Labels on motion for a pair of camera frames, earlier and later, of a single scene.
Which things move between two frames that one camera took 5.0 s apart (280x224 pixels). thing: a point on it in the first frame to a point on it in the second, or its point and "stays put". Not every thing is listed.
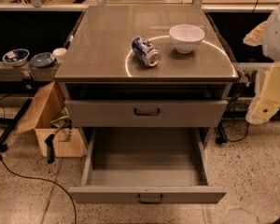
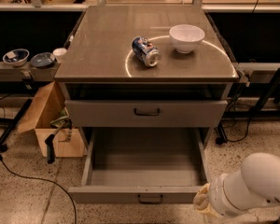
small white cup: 60,53 stays put
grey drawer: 147,165 stays put
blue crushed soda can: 146,51 stays put
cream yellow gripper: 278,35 to 217,195
